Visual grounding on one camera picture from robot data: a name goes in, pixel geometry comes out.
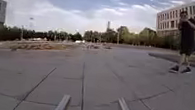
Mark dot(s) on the pale multi-storey building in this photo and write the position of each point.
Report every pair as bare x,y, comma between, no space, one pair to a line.
170,21

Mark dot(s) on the person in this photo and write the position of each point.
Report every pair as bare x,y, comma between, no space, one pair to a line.
187,36

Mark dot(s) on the pole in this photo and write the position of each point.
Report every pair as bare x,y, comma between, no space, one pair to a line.
21,33
118,38

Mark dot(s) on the row of trees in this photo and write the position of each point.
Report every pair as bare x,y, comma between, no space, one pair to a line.
133,37

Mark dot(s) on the robot's own part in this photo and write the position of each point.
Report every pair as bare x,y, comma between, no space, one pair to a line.
61,105
125,109

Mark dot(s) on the grey concrete slab pavement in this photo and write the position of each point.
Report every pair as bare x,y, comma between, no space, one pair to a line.
94,74

